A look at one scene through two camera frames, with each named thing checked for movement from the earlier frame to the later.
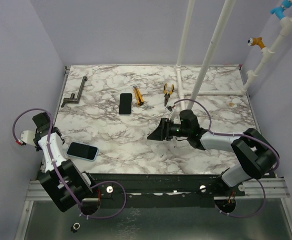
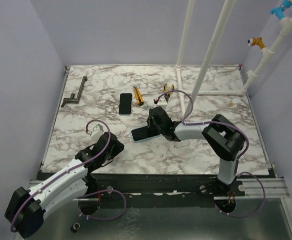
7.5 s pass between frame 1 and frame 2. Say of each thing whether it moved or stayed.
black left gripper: moved
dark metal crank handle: stayed
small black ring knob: stayed
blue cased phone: moved
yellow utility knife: stayed
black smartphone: stayed
